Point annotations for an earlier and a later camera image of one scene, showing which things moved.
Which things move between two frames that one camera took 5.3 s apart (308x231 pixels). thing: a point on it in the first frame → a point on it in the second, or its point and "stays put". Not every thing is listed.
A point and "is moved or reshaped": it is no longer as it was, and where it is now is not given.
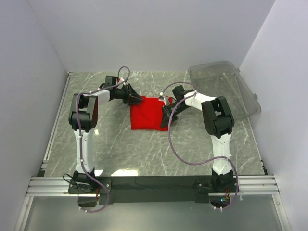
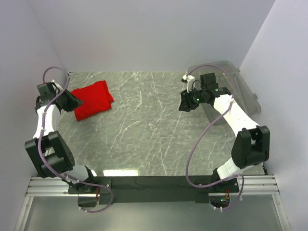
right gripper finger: [166, 114] → [186, 102]
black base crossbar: [123, 189] stays put
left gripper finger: [134, 94] → [72, 99]
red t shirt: [147, 115] is moved or reshaped
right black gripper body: [180, 108] → [198, 97]
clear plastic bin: [222, 79] stays put
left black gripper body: [124, 94] → [66, 106]
